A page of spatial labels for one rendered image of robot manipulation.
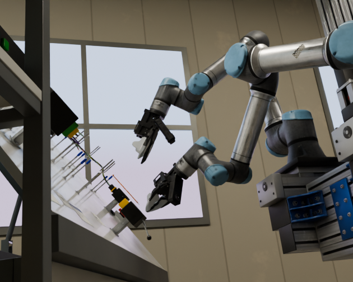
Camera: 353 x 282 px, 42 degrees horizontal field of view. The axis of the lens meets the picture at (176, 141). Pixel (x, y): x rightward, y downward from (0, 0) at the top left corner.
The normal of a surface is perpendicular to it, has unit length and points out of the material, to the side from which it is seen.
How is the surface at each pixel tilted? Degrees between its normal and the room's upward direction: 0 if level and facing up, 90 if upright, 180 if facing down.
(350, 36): 93
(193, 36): 90
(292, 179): 90
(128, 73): 90
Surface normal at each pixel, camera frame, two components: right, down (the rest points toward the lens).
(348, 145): -0.96, 0.00
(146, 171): 0.27, -0.38
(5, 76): 0.98, -0.15
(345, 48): -0.66, -0.16
